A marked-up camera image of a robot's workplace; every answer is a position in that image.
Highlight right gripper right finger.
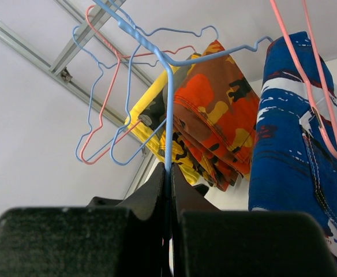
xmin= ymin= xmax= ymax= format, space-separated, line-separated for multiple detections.
xmin=171 ymin=166 xmax=337 ymax=276

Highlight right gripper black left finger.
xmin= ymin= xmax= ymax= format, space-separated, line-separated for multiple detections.
xmin=0 ymin=164 xmax=165 ymax=276

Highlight blue hanger with orange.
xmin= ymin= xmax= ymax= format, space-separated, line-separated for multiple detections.
xmin=110 ymin=25 xmax=219 ymax=167

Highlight blue white patterned trousers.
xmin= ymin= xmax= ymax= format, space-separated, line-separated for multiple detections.
xmin=248 ymin=31 xmax=337 ymax=262

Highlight orange camouflage trousers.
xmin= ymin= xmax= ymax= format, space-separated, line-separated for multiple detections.
xmin=173 ymin=55 xmax=259 ymax=191

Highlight pink wire hanger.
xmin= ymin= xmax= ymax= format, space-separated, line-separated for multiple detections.
xmin=269 ymin=0 xmax=337 ymax=161

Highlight blue hanger with blue trousers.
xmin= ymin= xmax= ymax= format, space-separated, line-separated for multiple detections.
xmin=94 ymin=1 xmax=273 ymax=171

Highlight yellow trousers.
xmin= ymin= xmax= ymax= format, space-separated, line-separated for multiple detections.
xmin=126 ymin=72 xmax=200 ymax=185

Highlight green camouflage trousers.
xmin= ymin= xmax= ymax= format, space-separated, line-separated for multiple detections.
xmin=138 ymin=64 xmax=194 ymax=131

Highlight light blue hanger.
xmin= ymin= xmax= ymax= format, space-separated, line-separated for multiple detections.
xmin=72 ymin=25 xmax=152 ymax=165

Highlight pink hanger with camouflage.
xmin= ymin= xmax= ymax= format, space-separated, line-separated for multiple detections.
xmin=80 ymin=5 xmax=197 ymax=165

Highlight aluminium frame structure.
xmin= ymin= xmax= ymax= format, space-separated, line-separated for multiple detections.
xmin=0 ymin=1 xmax=155 ymax=198

